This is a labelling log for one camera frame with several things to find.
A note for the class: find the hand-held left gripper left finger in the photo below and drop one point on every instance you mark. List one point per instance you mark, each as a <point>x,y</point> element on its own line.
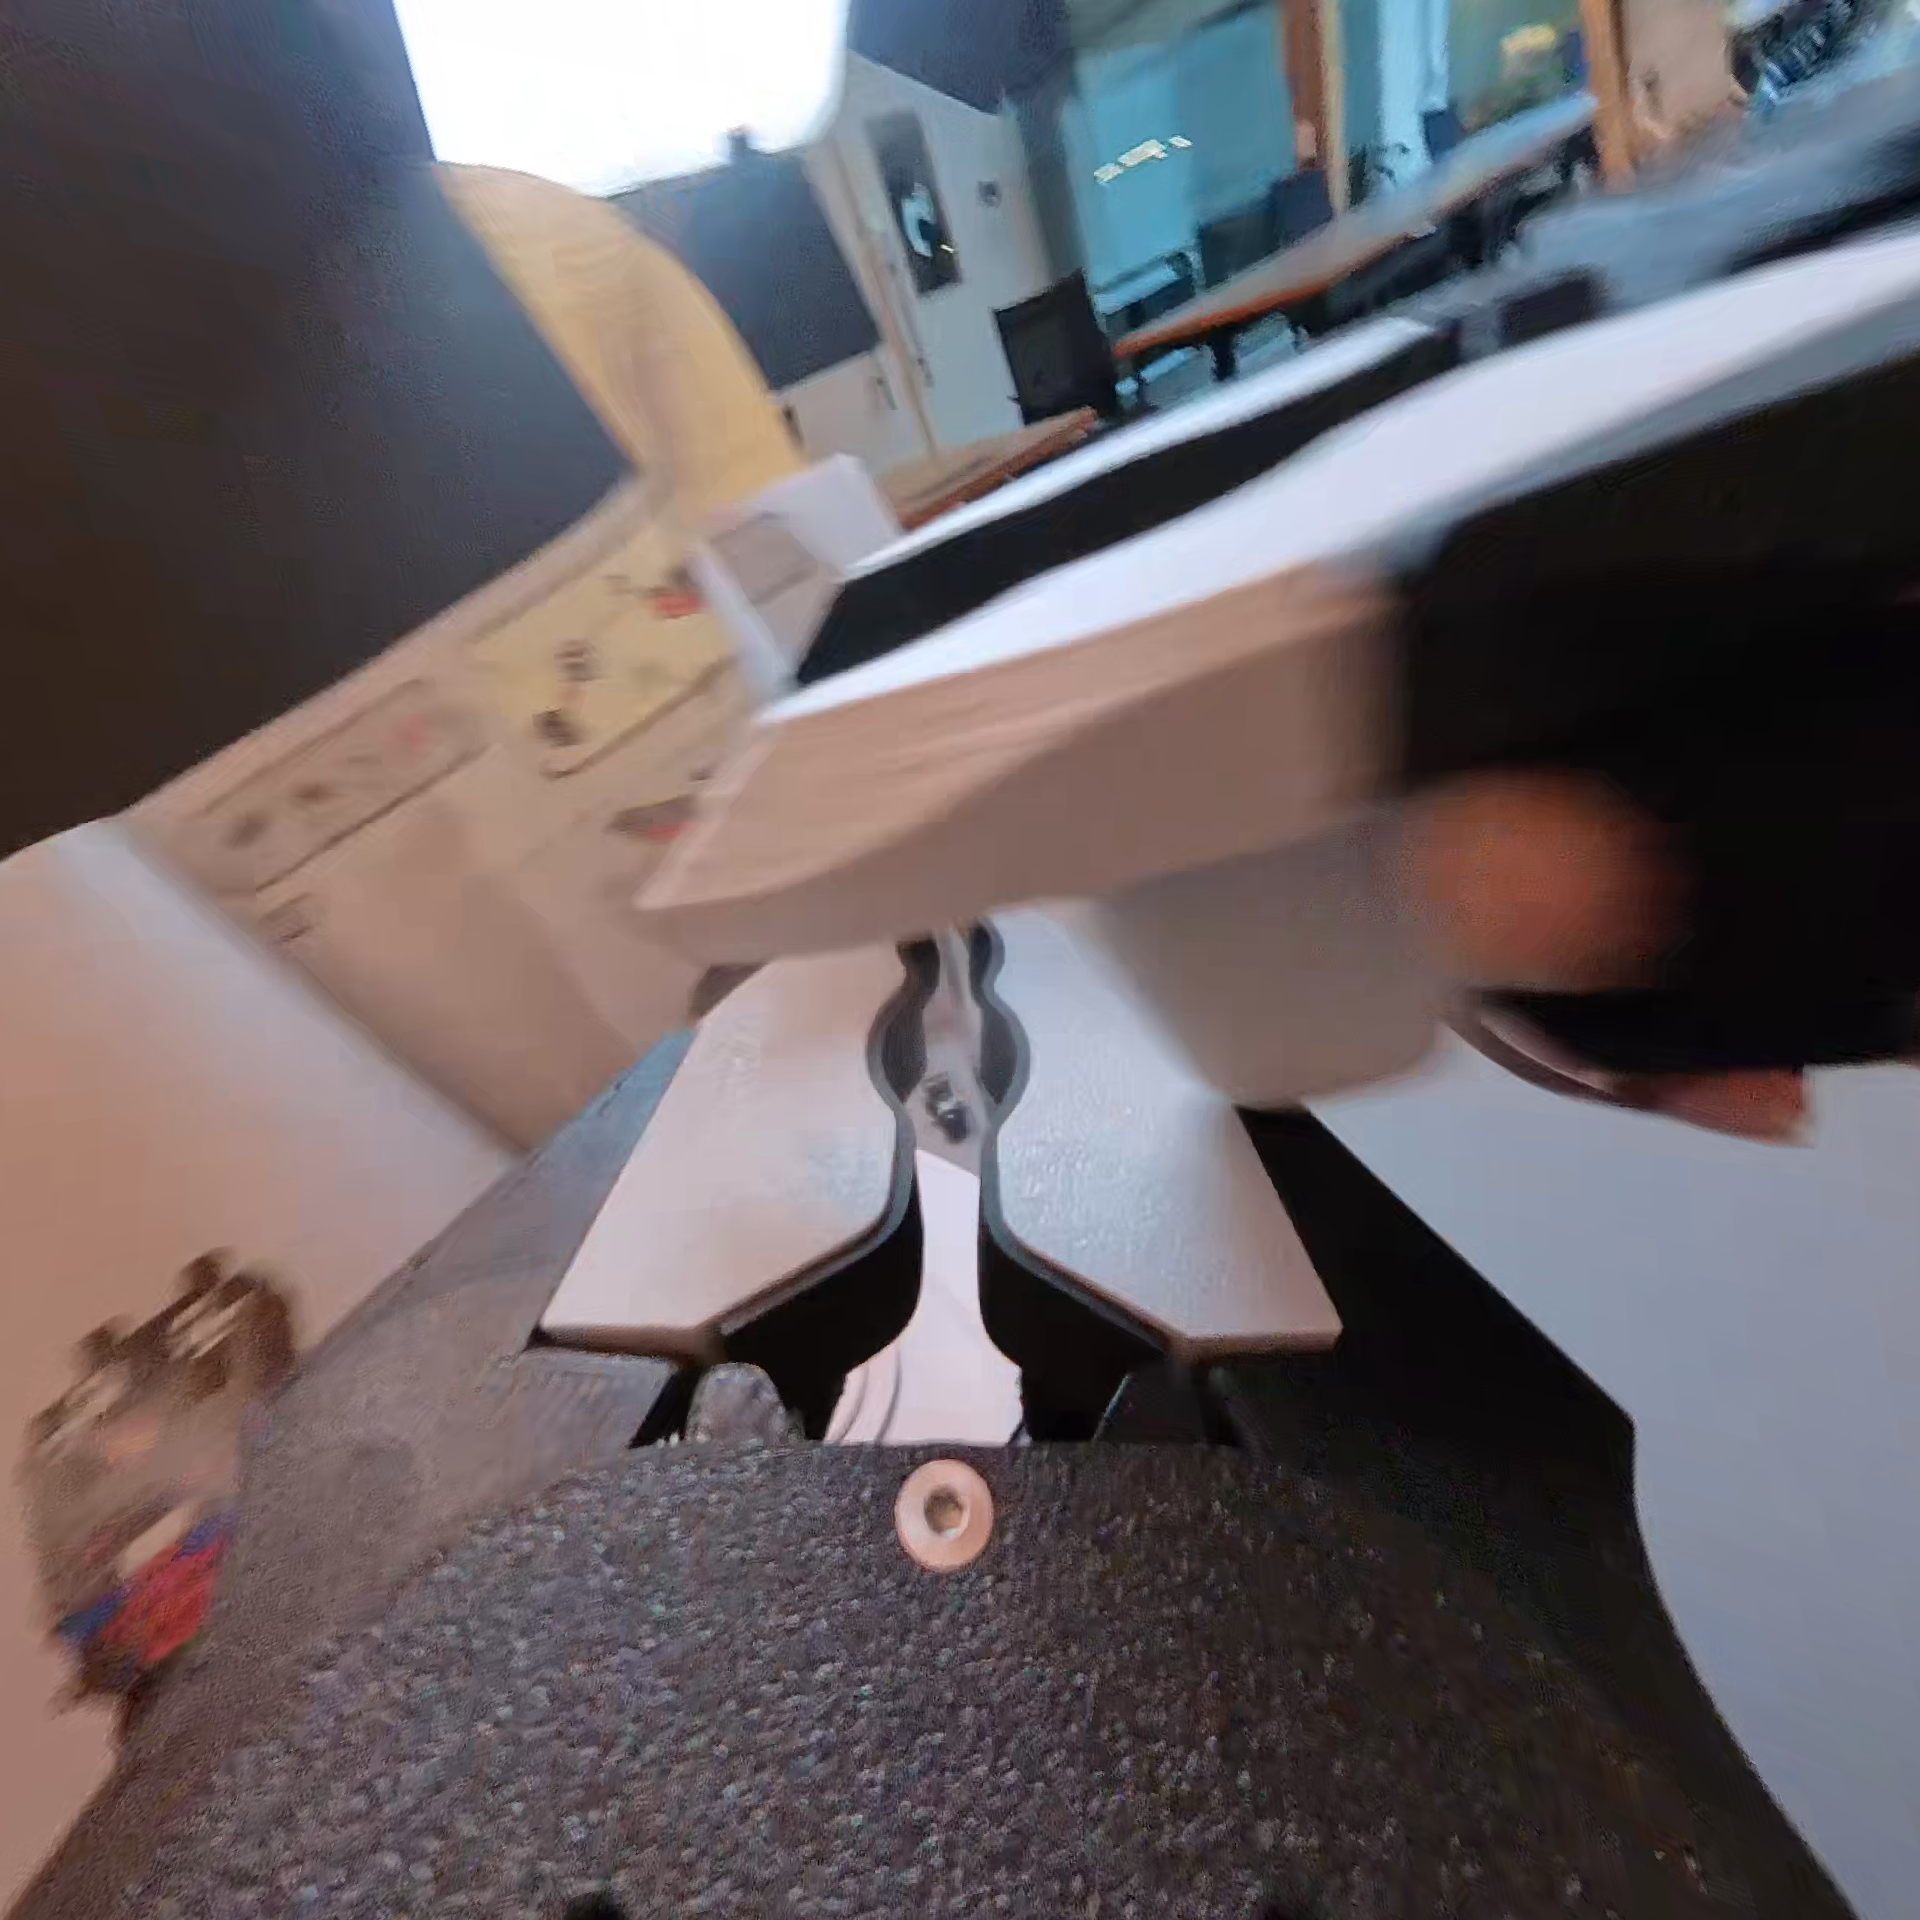
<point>751,1187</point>

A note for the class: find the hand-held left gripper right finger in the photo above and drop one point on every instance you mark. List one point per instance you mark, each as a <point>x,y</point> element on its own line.
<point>1155,1187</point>

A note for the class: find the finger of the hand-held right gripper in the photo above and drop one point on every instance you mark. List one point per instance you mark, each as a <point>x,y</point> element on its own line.
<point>1139,495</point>
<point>1052,783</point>

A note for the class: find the small grey lego piece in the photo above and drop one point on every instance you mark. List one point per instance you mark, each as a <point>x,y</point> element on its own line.
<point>944,1104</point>

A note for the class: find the lego instruction booklet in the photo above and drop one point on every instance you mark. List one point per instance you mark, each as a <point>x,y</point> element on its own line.
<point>392,900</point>

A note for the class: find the black office chair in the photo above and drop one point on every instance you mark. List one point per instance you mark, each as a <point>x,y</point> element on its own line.
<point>1052,347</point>

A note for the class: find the wooden background desks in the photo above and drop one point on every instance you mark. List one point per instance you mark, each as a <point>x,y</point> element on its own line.
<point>1349,242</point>

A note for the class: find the tan panel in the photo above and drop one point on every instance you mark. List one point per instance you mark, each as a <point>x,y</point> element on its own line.
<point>645,332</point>

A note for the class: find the studio light panel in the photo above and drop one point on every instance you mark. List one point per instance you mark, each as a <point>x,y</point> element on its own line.
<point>615,74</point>

